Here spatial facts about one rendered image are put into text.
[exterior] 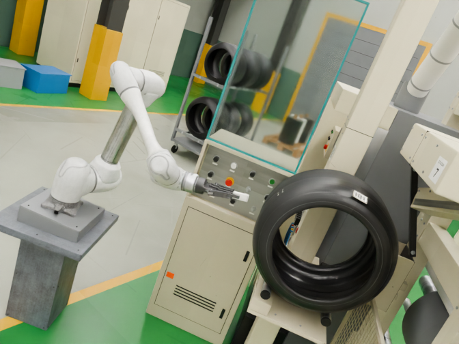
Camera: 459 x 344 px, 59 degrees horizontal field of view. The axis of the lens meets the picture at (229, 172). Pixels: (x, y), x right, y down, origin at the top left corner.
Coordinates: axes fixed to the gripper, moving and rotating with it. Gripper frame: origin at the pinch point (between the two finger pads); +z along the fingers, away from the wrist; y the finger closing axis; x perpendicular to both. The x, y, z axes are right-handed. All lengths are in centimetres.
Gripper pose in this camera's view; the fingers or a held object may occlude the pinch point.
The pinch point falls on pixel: (240, 196)
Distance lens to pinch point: 180.0
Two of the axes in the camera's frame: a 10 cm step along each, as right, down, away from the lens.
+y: 2.1, -2.5, 9.4
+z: 9.6, 2.5, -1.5
